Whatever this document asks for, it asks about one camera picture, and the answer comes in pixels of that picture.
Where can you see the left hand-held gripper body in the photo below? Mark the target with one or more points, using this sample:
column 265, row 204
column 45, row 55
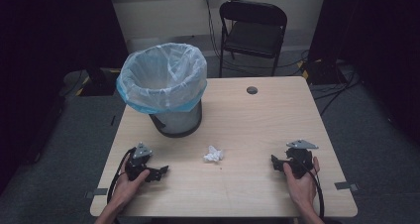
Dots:
column 137, row 166

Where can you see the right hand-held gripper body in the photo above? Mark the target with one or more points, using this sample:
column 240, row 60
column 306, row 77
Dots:
column 300, row 158

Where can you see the black mesh trash bin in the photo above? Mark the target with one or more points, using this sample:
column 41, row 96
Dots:
column 180, row 123

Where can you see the white paper ball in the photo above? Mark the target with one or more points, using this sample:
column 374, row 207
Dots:
column 213, row 154

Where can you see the translucent blue bin bag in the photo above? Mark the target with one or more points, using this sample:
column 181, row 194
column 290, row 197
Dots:
column 161, row 78

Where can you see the person's left hand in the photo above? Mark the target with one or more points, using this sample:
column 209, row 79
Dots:
column 127, row 191

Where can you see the person's right hand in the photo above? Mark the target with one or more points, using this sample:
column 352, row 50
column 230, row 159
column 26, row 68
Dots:
column 303, row 191

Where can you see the grey tape strip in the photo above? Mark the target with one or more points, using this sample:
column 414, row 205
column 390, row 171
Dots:
column 97, row 193
column 345, row 185

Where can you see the black equipment box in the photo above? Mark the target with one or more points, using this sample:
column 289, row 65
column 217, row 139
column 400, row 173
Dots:
column 325, row 72

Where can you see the black stand base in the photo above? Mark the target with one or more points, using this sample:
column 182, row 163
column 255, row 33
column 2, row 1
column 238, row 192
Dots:
column 99, row 83

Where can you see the black folding chair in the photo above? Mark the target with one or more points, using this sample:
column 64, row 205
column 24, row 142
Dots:
column 252, row 35

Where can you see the black curtain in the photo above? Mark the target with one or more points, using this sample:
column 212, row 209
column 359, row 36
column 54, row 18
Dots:
column 379, row 45
column 49, row 52

